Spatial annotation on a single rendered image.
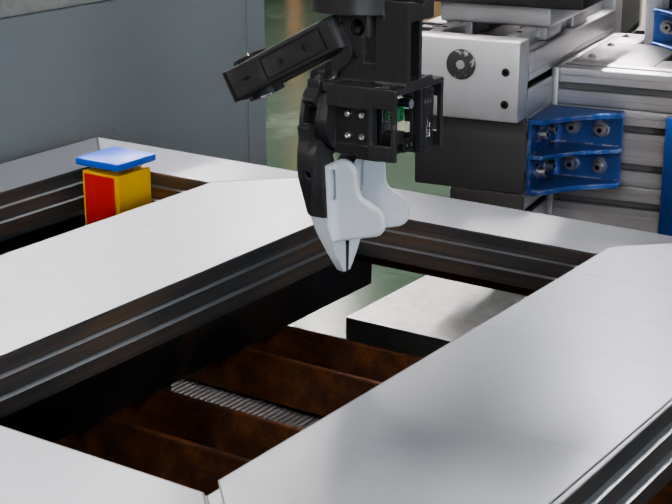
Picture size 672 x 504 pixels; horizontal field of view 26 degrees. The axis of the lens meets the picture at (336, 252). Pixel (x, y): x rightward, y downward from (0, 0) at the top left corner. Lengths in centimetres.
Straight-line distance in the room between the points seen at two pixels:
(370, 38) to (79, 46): 78
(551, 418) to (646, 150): 77
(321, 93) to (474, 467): 31
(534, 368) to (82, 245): 48
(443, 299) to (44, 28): 56
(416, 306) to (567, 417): 73
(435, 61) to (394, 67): 60
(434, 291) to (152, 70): 46
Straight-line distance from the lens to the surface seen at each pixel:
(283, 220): 141
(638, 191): 173
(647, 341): 113
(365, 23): 105
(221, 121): 201
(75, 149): 172
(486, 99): 162
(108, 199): 153
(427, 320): 166
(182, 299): 124
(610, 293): 123
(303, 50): 107
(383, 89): 103
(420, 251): 141
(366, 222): 107
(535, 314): 117
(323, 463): 92
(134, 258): 131
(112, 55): 183
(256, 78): 110
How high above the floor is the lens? 126
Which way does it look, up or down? 18 degrees down
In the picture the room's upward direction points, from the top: straight up
